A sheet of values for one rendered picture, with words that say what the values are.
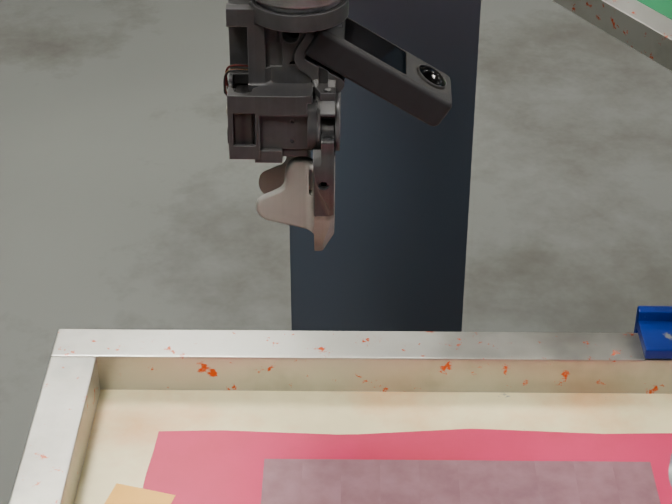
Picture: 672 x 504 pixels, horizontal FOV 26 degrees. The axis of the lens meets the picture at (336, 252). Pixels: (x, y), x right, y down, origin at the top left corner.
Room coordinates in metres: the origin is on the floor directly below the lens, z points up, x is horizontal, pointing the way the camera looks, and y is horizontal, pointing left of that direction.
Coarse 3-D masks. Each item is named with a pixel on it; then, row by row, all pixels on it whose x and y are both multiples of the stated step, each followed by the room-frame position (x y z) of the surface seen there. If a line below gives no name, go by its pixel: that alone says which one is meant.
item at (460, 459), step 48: (192, 432) 0.89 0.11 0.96; (240, 432) 0.89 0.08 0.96; (432, 432) 0.89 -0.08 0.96; (480, 432) 0.89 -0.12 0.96; (528, 432) 0.89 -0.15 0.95; (144, 480) 0.83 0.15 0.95; (192, 480) 0.83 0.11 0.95; (240, 480) 0.83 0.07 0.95; (288, 480) 0.83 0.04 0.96; (336, 480) 0.83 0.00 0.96; (384, 480) 0.83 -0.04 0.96; (432, 480) 0.83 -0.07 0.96; (480, 480) 0.83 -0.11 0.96; (528, 480) 0.83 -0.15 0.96; (576, 480) 0.83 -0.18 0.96; (624, 480) 0.83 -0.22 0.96
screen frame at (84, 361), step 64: (64, 384) 0.91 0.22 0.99; (128, 384) 0.94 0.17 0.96; (192, 384) 0.94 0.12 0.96; (256, 384) 0.94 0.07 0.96; (320, 384) 0.94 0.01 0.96; (384, 384) 0.94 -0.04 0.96; (448, 384) 0.94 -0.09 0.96; (512, 384) 0.94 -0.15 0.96; (576, 384) 0.94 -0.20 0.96; (640, 384) 0.94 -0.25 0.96; (64, 448) 0.83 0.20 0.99
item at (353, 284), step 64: (384, 0) 1.23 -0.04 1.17; (448, 0) 1.23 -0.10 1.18; (448, 64) 1.23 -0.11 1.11; (384, 128) 1.23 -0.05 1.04; (448, 128) 1.23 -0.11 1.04; (384, 192) 1.23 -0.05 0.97; (448, 192) 1.23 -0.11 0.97; (320, 256) 1.24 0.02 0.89; (384, 256) 1.23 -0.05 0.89; (448, 256) 1.23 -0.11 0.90; (320, 320) 1.24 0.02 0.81; (384, 320) 1.23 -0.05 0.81; (448, 320) 1.23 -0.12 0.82
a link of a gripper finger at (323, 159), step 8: (328, 120) 0.93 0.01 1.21; (328, 128) 0.93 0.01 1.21; (328, 136) 0.92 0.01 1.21; (328, 144) 0.91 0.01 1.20; (320, 152) 0.92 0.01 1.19; (328, 152) 0.91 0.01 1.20; (320, 160) 0.91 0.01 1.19; (328, 160) 0.91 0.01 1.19; (320, 168) 0.91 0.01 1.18; (328, 168) 0.91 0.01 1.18; (320, 176) 0.91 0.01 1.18; (328, 176) 0.91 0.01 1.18; (320, 184) 0.92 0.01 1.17; (328, 184) 0.91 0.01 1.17; (320, 192) 0.91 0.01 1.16; (328, 192) 0.91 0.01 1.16; (320, 200) 0.92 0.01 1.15; (328, 200) 0.92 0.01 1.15; (320, 208) 0.93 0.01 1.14; (328, 208) 0.92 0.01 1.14
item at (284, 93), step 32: (256, 32) 0.94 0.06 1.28; (288, 32) 0.96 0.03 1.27; (256, 64) 0.94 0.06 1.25; (288, 64) 0.94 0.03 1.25; (320, 64) 0.95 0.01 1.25; (256, 96) 0.92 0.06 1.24; (288, 96) 0.92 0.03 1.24; (320, 96) 0.93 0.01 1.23; (256, 128) 0.92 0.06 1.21; (288, 128) 0.93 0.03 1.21; (320, 128) 0.92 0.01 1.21; (256, 160) 0.92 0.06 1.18
